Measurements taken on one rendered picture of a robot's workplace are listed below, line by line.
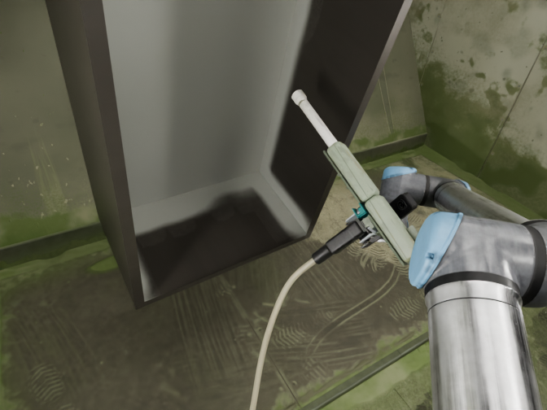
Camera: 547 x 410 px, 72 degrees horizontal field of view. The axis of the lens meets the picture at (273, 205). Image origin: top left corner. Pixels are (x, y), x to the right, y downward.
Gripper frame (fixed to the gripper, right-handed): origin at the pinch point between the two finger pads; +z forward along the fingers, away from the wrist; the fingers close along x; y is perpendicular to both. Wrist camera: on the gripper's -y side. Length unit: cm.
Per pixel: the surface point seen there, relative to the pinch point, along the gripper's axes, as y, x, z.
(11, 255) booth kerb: 133, 73, -6
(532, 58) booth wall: -90, 47, -152
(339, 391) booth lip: 52, -36, -49
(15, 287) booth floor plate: 137, 60, -6
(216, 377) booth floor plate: 81, -11, -28
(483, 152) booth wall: -47, 26, -185
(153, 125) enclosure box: 33, 54, 7
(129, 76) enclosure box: 24, 58, 21
